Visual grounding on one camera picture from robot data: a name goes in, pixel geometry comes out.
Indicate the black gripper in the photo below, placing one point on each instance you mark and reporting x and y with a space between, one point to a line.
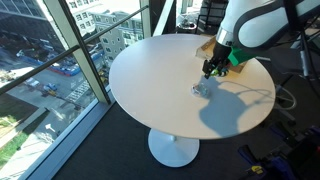
220 55

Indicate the lime green donut plush toy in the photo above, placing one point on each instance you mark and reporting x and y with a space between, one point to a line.
218 72

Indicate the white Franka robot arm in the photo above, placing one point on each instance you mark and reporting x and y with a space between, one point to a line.
260 23

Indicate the wooden slatted tray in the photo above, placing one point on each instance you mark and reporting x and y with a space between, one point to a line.
205 50

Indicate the black metal rack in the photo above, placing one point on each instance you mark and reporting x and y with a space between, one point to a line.
211 16

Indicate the black tripod pole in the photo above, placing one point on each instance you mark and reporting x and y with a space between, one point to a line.
305 56

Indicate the dark window railing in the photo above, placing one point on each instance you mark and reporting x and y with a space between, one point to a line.
66 51

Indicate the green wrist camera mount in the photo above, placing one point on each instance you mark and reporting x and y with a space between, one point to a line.
241 57

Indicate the white table pedestal base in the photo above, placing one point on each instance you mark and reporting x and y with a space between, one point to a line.
173 150

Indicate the window mullion post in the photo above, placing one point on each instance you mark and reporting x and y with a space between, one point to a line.
83 56

